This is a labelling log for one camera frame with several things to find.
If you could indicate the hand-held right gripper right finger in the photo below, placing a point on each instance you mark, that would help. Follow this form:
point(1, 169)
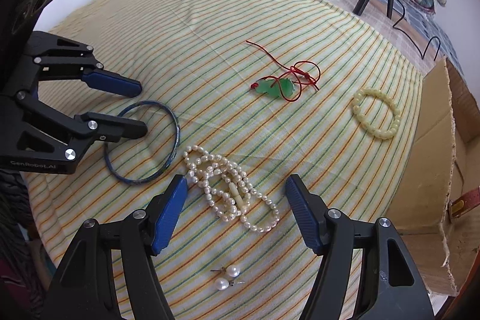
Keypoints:
point(300, 209)

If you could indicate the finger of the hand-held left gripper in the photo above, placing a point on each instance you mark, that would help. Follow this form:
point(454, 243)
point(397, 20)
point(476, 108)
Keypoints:
point(112, 82)
point(123, 128)

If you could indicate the white pearl earring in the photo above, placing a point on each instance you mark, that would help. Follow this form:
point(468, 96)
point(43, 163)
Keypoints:
point(232, 271)
point(222, 284)

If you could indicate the striped yellow cloth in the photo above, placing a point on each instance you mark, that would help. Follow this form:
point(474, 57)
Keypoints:
point(210, 42)

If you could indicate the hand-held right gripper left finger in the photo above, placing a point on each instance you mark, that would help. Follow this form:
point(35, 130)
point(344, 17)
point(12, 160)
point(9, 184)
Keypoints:
point(170, 209)

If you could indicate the cardboard box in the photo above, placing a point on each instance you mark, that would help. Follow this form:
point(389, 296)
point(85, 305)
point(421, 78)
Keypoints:
point(444, 170)

